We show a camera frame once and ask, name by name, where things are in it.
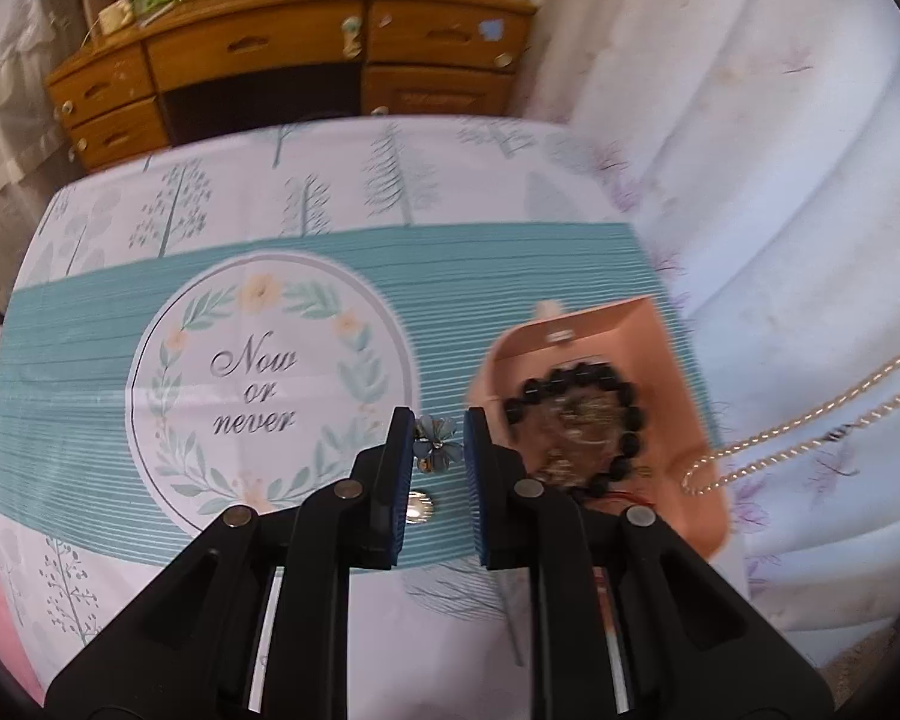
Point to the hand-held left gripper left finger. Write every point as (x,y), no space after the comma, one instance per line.
(399,480)

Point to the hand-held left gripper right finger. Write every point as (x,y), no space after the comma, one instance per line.
(474,480)

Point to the grey flower hair clip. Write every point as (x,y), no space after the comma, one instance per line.
(435,446)

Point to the gold rhinestone hair comb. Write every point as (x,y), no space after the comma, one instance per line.
(577,424)

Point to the pink jewelry box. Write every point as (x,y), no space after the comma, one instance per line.
(645,360)

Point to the silver round stud earring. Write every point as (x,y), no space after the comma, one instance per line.
(418,511)

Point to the tree print tablecloth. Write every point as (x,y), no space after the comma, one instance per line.
(82,330)

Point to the small hanging desk ornament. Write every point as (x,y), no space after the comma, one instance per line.
(352,34)

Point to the blue sticker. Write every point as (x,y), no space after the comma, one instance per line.
(493,28)

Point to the white leaf print curtain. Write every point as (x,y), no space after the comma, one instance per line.
(757,127)

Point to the wooden desk with drawers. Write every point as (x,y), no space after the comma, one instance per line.
(270,45)

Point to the cream small box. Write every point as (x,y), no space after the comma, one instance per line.
(116,15)

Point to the white lace cloth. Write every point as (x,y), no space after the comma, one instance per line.
(15,90)

